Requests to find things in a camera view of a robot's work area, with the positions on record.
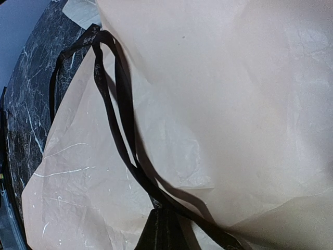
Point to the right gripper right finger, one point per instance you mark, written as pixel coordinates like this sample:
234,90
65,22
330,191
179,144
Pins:
173,235

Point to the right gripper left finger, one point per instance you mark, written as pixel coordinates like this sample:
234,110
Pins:
152,234

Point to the beige wrapping paper sheet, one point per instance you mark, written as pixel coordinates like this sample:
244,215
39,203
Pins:
233,106

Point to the dark brown ribbon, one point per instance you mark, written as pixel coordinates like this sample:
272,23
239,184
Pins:
94,36

